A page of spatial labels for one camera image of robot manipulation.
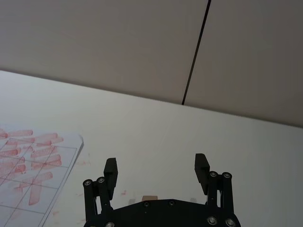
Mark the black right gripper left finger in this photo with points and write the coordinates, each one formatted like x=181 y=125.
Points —
x=110 y=175

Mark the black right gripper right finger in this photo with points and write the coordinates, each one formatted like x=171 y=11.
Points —
x=201 y=173

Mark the small tan block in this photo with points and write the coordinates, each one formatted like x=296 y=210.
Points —
x=149 y=198

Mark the white gridded paper, red marks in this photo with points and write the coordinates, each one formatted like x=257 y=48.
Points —
x=28 y=165

